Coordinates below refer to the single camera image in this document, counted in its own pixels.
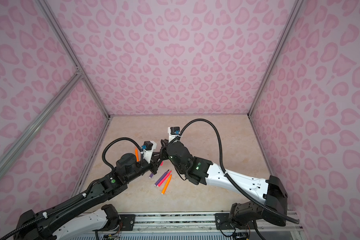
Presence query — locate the orange pen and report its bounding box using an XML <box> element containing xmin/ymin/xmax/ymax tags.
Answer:
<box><xmin>161</xmin><ymin>175</ymin><xmax>172</xmax><ymax>195</ymax></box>

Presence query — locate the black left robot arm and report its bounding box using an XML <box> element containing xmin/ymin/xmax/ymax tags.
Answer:
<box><xmin>13</xmin><ymin>147</ymin><xmax>168</xmax><ymax>240</ymax></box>

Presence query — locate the aluminium corner post left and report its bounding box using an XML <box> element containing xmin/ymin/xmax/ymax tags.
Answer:
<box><xmin>35</xmin><ymin>0</ymin><xmax>111</xmax><ymax>120</ymax></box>

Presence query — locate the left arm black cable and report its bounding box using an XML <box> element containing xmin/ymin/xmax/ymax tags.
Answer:
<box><xmin>0</xmin><ymin>137</ymin><xmax>145</xmax><ymax>240</ymax></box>

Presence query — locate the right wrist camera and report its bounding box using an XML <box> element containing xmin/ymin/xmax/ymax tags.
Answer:
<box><xmin>168</xmin><ymin>127</ymin><xmax>181</xmax><ymax>142</ymax></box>

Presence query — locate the purple pen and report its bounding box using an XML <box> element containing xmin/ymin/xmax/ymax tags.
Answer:
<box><xmin>155</xmin><ymin>170</ymin><xmax>169</xmax><ymax>187</ymax></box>

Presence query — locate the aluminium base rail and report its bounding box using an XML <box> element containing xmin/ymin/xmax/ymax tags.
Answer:
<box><xmin>47</xmin><ymin>211</ymin><xmax>307</xmax><ymax>240</ymax></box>

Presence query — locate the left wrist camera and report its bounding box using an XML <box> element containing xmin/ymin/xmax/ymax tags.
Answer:
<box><xmin>141</xmin><ymin>141</ymin><xmax>157</xmax><ymax>164</ymax></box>

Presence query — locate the aluminium corner post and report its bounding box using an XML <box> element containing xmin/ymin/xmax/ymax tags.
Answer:
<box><xmin>35</xmin><ymin>0</ymin><xmax>111</xmax><ymax>120</ymax></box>
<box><xmin>248</xmin><ymin>0</ymin><xmax>306</xmax><ymax>119</ymax></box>

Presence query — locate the aluminium corner post right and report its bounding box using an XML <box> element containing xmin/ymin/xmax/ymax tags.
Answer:
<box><xmin>248</xmin><ymin>0</ymin><xmax>306</xmax><ymax>119</ymax></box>

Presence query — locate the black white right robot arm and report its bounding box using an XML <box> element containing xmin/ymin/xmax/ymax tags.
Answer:
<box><xmin>161</xmin><ymin>139</ymin><xmax>288</xmax><ymax>229</ymax></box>

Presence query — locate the orange pen cap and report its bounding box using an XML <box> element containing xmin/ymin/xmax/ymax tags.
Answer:
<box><xmin>135</xmin><ymin>149</ymin><xmax>140</xmax><ymax>162</ymax></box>

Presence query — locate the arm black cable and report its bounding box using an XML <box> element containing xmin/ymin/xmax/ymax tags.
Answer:
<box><xmin>178</xmin><ymin>118</ymin><xmax>301</xmax><ymax>240</ymax></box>
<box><xmin>0</xmin><ymin>137</ymin><xmax>145</xmax><ymax>240</ymax></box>

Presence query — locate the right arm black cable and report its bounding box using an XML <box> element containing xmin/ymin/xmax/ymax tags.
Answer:
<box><xmin>178</xmin><ymin>118</ymin><xmax>301</xmax><ymax>240</ymax></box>

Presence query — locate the aluminium diagonal wall bar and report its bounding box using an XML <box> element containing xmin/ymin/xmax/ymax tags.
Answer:
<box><xmin>0</xmin><ymin>71</ymin><xmax>83</xmax><ymax>180</ymax></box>

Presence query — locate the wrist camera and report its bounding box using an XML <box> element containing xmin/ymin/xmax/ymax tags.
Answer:
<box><xmin>168</xmin><ymin>127</ymin><xmax>181</xmax><ymax>142</ymax></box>
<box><xmin>141</xmin><ymin>141</ymin><xmax>157</xmax><ymax>164</ymax></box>

